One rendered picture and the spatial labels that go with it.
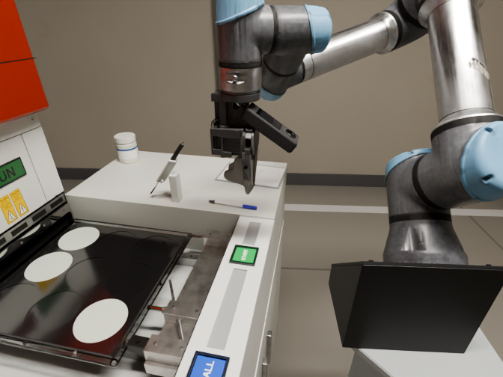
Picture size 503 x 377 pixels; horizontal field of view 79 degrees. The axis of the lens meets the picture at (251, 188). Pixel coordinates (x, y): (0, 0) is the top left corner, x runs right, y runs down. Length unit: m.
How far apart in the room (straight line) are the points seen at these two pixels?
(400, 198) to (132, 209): 0.69
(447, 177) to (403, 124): 2.38
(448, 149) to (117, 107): 2.71
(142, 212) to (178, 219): 0.11
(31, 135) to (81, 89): 2.16
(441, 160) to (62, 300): 0.79
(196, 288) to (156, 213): 0.27
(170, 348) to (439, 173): 0.57
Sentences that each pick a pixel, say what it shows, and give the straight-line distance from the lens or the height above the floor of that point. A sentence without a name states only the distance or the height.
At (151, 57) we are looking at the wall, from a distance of 2.79.
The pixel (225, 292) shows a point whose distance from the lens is 0.63.
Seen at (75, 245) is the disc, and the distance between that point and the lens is 0.93.
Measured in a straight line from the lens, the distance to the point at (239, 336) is 0.56.
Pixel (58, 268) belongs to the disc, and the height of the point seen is 0.90.
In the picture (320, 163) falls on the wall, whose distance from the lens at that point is 2.92.
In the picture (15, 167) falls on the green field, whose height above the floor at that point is 1.11.
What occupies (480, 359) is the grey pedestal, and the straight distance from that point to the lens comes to 0.84.
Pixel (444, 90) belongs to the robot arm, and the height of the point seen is 1.31.
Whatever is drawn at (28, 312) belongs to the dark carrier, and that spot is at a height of 0.90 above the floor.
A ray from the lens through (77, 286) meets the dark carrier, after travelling 0.81.
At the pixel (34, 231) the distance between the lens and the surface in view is 0.98.
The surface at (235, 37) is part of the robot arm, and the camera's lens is 0.53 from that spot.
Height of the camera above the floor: 1.42
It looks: 30 degrees down
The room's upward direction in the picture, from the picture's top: straight up
